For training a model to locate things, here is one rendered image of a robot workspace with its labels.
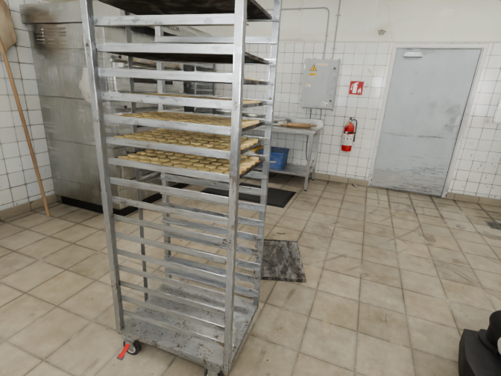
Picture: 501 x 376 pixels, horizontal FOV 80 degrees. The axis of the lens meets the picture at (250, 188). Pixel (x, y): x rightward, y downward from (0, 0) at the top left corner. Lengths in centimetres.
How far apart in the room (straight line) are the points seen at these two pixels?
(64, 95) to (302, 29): 338
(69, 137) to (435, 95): 461
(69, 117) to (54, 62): 52
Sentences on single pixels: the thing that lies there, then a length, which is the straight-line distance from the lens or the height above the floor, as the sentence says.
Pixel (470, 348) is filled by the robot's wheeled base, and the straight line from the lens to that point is 208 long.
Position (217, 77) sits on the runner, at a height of 141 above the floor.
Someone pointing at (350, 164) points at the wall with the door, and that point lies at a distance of 504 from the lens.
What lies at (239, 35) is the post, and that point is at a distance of 106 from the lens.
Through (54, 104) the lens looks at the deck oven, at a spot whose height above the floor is 112.
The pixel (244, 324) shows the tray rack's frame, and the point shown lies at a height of 15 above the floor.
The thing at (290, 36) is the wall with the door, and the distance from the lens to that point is 516.
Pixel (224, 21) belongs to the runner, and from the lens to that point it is 112.
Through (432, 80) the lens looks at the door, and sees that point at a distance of 501.
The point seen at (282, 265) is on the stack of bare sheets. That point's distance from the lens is 254.
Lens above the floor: 138
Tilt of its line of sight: 18 degrees down
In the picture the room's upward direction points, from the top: 3 degrees clockwise
